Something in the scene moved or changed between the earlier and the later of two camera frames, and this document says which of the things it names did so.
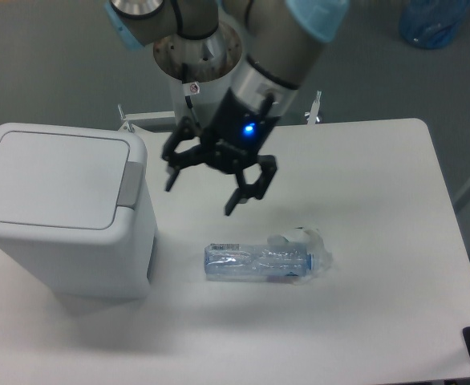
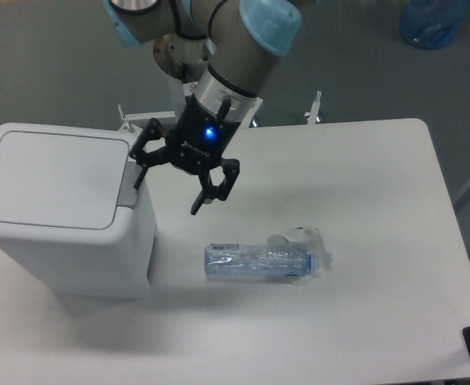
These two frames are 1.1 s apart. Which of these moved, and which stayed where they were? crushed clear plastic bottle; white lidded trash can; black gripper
Moved: black gripper
Stayed: white lidded trash can; crushed clear plastic bottle
